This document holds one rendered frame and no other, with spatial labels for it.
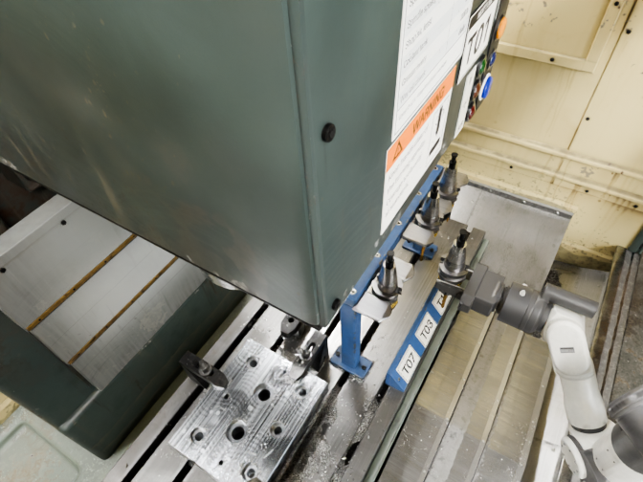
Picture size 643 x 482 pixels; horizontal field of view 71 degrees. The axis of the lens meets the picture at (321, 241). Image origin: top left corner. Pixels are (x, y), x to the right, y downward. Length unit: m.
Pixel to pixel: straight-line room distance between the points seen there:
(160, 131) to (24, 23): 0.12
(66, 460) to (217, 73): 1.50
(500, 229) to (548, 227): 0.15
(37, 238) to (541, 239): 1.43
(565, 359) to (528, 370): 0.52
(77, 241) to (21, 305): 0.15
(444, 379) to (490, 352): 0.19
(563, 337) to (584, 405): 0.16
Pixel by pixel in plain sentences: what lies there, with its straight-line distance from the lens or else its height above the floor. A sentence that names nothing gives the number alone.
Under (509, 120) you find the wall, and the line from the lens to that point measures 1.55.
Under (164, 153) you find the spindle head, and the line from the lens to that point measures 0.36.
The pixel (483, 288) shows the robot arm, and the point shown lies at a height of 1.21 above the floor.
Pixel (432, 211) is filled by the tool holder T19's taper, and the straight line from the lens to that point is 1.04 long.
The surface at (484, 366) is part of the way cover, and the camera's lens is 1.44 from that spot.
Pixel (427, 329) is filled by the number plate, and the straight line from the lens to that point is 1.23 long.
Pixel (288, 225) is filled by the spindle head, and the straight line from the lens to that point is 0.31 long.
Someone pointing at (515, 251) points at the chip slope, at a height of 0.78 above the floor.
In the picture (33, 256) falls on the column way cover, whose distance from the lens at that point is 0.98.
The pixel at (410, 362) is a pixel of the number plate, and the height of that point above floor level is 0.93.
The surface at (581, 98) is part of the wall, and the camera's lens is 1.48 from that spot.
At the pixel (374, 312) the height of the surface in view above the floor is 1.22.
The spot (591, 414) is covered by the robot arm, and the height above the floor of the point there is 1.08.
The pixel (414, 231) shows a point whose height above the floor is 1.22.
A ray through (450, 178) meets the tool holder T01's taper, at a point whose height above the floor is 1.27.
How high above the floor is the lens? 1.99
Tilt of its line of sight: 50 degrees down
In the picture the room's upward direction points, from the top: 4 degrees counter-clockwise
